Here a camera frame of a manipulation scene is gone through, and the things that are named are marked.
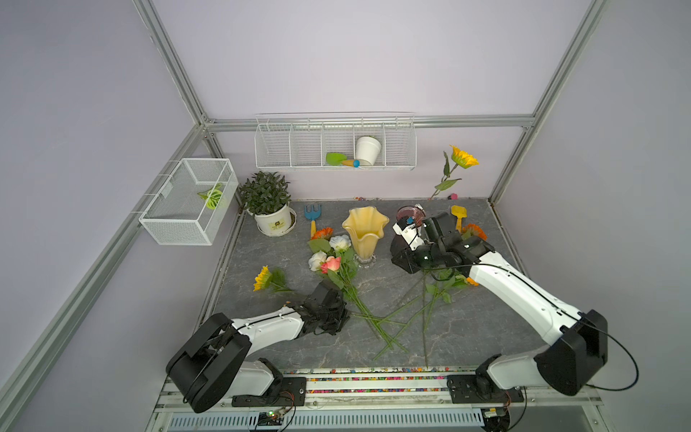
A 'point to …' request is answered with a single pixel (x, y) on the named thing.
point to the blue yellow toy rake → (313, 215)
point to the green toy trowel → (338, 159)
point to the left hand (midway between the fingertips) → (354, 314)
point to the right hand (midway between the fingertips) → (395, 257)
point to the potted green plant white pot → (266, 197)
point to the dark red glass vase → (416, 214)
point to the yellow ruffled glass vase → (365, 225)
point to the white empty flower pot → (367, 150)
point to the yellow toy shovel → (460, 212)
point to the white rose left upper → (341, 243)
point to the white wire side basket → (189, 205)
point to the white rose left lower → (315, 260)
